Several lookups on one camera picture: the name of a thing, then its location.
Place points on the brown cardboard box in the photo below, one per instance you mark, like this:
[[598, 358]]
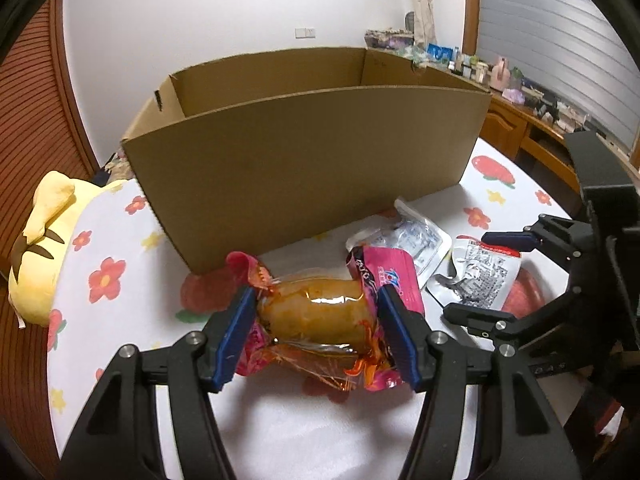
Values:
[[257, 151]]

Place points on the wooden dresser cabinet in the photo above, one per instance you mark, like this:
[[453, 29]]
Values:
[[513, 130]]

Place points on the grey window blind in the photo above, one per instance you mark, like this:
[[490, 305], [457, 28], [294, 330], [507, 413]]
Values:
[[569, 47]]

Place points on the wooden louvered closet door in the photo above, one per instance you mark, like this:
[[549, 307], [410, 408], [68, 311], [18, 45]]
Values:
[[41, 130]]

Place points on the yellow Pikachu plush toy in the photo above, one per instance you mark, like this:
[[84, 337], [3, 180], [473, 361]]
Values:
[[38, 253]]

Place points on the floral pillow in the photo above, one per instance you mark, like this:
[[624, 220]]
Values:
[[116, 168]]

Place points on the orange snack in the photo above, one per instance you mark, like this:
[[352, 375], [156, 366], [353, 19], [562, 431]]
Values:
[[316, 324]]

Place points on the folded cloth pile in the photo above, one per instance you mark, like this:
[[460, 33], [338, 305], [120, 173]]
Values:
[[388, 39]]

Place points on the pink snack packet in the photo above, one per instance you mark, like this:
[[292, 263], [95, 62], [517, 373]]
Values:
[[374, 267]]

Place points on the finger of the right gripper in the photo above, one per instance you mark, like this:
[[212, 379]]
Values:
[[557, 238], [483, 323]]

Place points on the white wall switch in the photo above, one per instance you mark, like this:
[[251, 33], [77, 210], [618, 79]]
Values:
[[304, 33]]

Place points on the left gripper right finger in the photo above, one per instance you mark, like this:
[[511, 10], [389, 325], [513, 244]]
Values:
[[517, 435]]

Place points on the pink kettle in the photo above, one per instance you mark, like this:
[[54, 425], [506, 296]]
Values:
[[500, 75]]

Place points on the red white snack pouch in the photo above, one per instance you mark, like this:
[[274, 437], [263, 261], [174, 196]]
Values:
[[477, 275]]

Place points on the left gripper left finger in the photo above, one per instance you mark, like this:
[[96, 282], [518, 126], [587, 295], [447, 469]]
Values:
[[116, 434]]

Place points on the orange white snack pouch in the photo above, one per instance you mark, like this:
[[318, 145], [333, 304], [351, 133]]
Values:
[[426, 243]]

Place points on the white floral strawberry bedspread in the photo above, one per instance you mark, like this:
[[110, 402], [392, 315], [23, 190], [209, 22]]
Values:
[[122, 282]]

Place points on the beige curtain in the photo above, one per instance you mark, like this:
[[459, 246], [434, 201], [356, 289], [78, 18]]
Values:
[[422, 5]]

